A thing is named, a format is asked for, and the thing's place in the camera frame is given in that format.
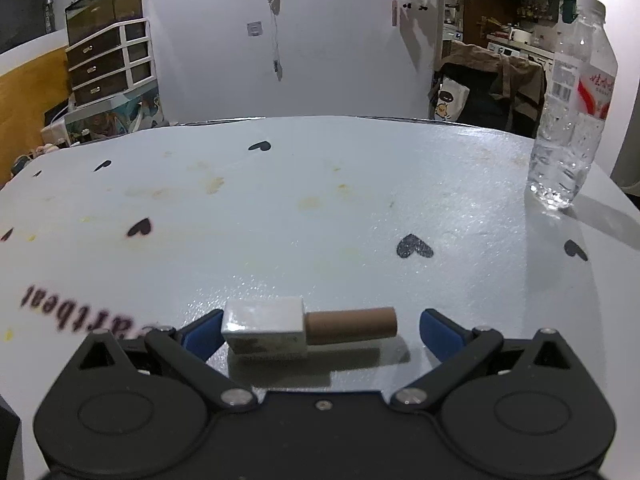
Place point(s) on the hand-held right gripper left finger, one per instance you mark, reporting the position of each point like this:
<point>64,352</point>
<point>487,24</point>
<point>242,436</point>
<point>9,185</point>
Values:
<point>200,336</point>

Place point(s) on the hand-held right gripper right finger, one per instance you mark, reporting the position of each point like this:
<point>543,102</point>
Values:
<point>440,331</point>

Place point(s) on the white rectangular block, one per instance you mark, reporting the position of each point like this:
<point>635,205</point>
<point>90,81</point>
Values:
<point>262,325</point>

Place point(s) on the brown wooden cylinder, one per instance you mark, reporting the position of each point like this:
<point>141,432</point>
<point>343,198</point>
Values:
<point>350,326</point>

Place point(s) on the black box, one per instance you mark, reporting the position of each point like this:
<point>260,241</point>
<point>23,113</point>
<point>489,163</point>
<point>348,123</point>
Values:
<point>7,440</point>

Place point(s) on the heart-print table cover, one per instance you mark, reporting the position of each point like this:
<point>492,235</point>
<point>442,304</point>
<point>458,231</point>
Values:
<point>300,210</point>

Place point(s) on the white printed tote bag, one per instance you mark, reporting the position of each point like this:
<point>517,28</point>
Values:
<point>450,101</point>

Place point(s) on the colourful printed cabinet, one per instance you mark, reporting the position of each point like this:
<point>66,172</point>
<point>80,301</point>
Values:
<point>115,117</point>

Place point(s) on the pile of soft toys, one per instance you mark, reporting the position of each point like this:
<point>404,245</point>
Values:
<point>37,155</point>

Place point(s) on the white storage box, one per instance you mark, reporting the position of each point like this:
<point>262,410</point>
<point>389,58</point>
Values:
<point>55,134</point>

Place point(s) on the clear plastic water bottle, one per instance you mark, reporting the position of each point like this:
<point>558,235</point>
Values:
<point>570,110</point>

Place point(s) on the white drawer unit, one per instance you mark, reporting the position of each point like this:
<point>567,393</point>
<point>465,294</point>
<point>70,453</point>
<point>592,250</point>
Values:
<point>100,65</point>

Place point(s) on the glass fish tank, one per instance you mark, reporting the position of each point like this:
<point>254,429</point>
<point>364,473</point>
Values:
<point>100,7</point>

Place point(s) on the teal hanging bottle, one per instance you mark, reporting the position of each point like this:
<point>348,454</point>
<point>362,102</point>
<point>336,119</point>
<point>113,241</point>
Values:
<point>567,7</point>

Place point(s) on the wall switch plate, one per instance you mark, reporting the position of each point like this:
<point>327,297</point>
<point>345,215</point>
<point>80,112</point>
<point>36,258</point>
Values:
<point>255,28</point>

